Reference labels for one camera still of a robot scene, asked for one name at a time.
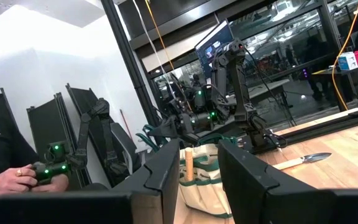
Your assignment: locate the hand rake wooden handle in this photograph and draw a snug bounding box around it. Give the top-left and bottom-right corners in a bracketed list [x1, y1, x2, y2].
[184, 147, 195, 182]

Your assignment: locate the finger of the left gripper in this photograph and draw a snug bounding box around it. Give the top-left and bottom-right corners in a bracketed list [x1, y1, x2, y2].
[147, 117, 180, 139]

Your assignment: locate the yellow hanging cable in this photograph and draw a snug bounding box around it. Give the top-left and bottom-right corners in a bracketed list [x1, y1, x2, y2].
[330, 0, 358, 111]

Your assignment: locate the cream green-trimmed gardening bag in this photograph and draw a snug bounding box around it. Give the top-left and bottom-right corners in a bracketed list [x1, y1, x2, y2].
[135, 124, 241, 219]

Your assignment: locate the white hanging cable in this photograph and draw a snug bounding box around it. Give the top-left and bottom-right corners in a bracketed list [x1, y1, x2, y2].
[131, 0, 180, 101]

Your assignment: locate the silver trowel wooden handle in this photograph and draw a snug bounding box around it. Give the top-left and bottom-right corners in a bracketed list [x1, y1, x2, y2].
[271, 152, 333, 171]

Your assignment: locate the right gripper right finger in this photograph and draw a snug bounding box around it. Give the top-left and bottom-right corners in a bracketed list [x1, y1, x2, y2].
[217, 139, 358, 224]

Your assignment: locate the yellow extension cable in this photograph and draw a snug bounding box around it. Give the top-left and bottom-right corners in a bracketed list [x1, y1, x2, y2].
[144, 0, 193, 110]

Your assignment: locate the lit computer monitor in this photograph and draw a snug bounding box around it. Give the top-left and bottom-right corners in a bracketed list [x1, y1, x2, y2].
[194, 19, 235, 79]

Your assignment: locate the blue white box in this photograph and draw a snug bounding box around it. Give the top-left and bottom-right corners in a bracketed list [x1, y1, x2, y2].
[337, 51, 358, 71]

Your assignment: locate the grey work table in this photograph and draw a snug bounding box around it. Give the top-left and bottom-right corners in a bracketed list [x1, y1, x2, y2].
[247, 78, 292, 125]

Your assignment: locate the black work table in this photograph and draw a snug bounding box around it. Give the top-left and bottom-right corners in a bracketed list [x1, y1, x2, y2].
[311, 60, 358, 111]

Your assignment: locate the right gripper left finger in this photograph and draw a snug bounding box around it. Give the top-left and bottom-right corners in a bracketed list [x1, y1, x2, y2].
[0, 138, 181, 224]

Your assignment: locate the black aluminium table frame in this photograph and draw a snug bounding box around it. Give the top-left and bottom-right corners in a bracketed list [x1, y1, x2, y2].
[272, 108, 358, 140]

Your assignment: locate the person's hand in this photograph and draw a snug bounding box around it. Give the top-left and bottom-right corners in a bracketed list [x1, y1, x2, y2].
[31, 173, 70, 193]
[0, 164, 39, 200]

